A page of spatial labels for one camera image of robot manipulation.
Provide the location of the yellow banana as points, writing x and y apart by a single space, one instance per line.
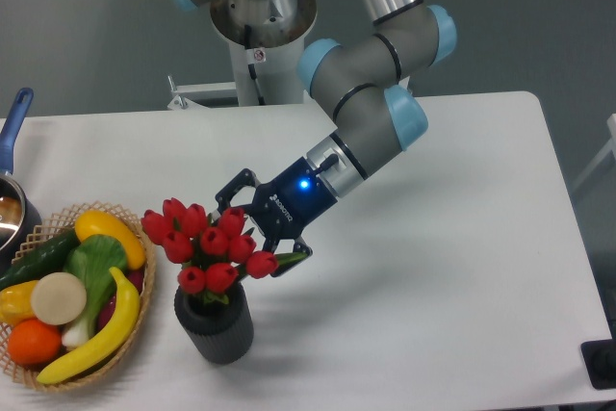
103 344

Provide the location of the green cucumber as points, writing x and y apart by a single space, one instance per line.
48 257

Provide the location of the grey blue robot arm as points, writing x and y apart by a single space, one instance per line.
358 87

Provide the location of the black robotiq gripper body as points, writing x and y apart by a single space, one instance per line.
284 206

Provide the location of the white frame at right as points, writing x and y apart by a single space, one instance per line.
599 165

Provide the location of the yellow bell pepper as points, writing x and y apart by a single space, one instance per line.
16 303

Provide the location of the green bok choy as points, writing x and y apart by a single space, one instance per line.
90 262

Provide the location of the woven wicker basket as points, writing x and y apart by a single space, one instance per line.
51 227

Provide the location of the beige round slice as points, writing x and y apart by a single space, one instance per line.
58 298

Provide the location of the orange fruit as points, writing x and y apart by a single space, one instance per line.
33 342

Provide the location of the dark grey ribbed vase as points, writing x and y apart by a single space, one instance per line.
222 333

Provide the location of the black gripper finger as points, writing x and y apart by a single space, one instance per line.
286 261
245 178

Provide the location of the red tulip bouquet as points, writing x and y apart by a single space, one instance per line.
214 253

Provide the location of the purple eggplant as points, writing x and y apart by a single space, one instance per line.
136 277

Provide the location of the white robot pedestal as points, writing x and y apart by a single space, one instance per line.
265 40

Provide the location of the blue handled saucepan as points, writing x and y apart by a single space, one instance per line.
19 216

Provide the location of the black device at edge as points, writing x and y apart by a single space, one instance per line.
599 360

